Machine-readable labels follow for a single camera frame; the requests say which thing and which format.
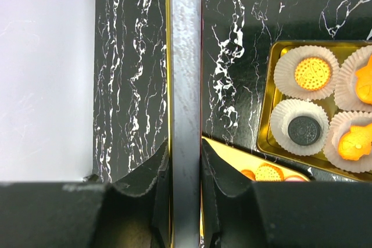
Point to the gold tin lid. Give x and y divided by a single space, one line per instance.
184 46

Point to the white paper cup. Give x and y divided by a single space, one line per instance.
288 109
345 94
284 72
339 125

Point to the orange fish cookie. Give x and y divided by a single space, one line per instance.
363 83
356 143

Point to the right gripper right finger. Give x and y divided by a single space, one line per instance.
338 213

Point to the yellow plastic tray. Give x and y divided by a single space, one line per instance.
226 155

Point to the round dotted biscuit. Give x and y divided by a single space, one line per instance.
312 73
268 172

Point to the black sandwich cookie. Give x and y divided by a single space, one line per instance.
304 130

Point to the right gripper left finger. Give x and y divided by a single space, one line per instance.
131 212

